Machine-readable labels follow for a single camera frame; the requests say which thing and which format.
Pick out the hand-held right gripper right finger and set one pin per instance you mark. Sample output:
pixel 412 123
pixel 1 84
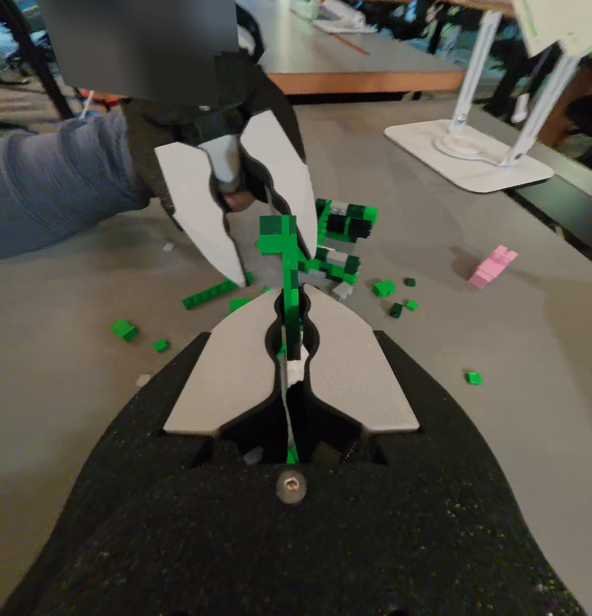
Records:
pixel 358 380

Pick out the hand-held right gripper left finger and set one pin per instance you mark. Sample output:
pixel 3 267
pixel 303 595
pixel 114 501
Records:
pixel 224 380

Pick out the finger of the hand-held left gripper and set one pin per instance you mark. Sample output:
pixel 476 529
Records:
pixel 281 163
pixel 195 202

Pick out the green mosaic brick cube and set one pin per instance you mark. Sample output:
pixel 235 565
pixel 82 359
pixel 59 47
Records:
pixel 289 269

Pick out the person's left forearm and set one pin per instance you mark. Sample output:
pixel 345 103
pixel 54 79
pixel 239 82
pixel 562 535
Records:
pixel 50 187

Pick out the grey desk with wooden edge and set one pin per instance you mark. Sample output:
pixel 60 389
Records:
pixel 325 53

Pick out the person's left hand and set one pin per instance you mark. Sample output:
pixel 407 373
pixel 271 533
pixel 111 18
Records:
pixel 238 201

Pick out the black and white device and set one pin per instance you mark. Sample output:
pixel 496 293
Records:
pixel 252 33

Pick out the dark green brick build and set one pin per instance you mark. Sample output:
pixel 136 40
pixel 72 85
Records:
pixel 346 221

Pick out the long green brick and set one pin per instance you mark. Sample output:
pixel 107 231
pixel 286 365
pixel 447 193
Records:
pixel 209 292

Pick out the loose small green bricks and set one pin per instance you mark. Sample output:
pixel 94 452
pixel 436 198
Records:
pixel 383 288

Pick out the beige booklet stand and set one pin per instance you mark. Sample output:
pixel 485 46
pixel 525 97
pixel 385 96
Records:
pixel 344 19

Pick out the pink toy pig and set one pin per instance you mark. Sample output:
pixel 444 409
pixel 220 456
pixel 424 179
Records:
pixel 488 269

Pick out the white booklet stand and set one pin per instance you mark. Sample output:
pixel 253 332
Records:
pixel 493 168

